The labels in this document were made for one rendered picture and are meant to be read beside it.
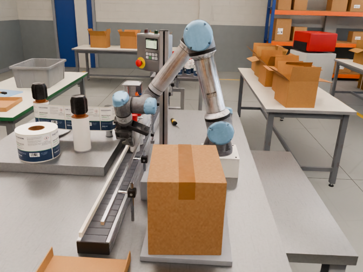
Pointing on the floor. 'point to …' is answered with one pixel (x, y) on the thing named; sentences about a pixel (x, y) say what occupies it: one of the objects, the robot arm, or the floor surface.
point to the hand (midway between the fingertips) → (133, 144)
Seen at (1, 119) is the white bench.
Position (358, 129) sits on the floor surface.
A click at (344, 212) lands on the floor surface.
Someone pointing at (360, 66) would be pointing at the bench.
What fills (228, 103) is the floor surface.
